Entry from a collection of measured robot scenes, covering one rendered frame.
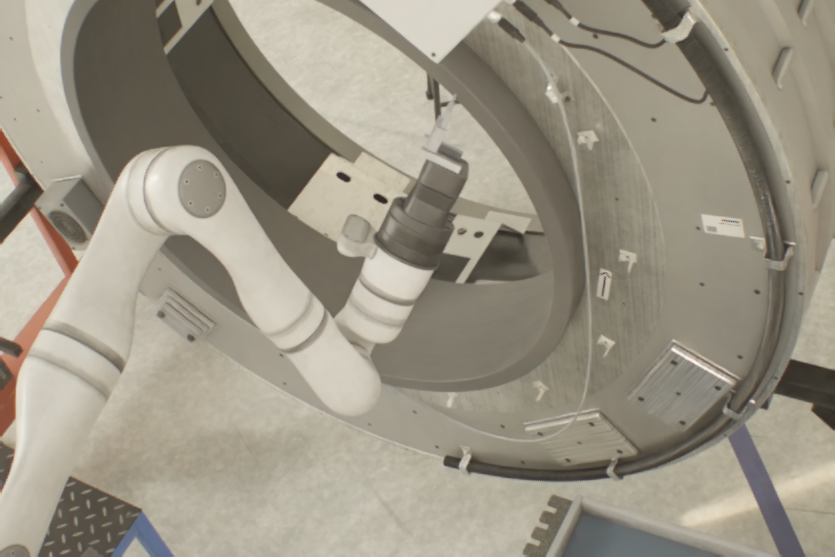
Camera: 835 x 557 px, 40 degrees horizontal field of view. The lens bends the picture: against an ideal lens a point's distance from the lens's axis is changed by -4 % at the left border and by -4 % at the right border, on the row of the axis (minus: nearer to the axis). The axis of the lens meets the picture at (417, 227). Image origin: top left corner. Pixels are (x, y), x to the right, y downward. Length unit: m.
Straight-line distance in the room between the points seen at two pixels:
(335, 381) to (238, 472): 1.52
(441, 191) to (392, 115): 2.31
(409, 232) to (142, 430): 1.82
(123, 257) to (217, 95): 1.05
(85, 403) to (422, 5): 0.51
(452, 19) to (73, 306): 0.46
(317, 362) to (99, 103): 0.70
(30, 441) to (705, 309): 0.85
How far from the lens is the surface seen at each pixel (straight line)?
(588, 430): 1.86
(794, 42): 1.37
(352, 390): 1.36
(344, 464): 2.80
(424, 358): 1.92
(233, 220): 1.24
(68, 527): 2.17
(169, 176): 1.20
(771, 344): 1.52
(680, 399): 1.70
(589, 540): 1.84
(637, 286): 1.55
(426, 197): 1.29
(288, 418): 2.91
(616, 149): 1.39
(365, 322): 1.34
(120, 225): 1.25
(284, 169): 2.28
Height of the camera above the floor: 2.27
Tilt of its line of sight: 45 degrees down
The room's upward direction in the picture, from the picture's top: 15 degrees counter-clockwise
